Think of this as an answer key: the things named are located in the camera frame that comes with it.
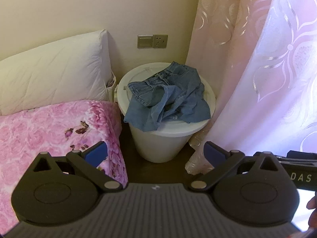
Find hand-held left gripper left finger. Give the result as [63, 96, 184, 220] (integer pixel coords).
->
[31, 141, 122, 193]

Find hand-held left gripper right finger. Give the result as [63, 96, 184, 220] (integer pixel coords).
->
[187, 141, 280, 193]

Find white lidded plastic bucket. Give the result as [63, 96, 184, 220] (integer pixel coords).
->
[116, 61, 216, 163]

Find blue denim jeans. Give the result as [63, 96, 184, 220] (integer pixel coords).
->
[123, 61, 211, 132]

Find person's right hand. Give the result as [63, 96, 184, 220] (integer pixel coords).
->
[306, 195, 317, 211]

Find pink floral blanket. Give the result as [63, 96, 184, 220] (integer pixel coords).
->
[0, 100, 128, 231]

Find sheer lilac patterned curtain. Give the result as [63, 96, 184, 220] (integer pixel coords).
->
[196, 0, 317, 230]

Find metallic wall switch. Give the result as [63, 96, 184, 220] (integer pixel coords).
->
[137, 35, 154, 49]

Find metallic wall socket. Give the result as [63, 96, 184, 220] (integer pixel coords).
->
[153, 34, 168, 48]

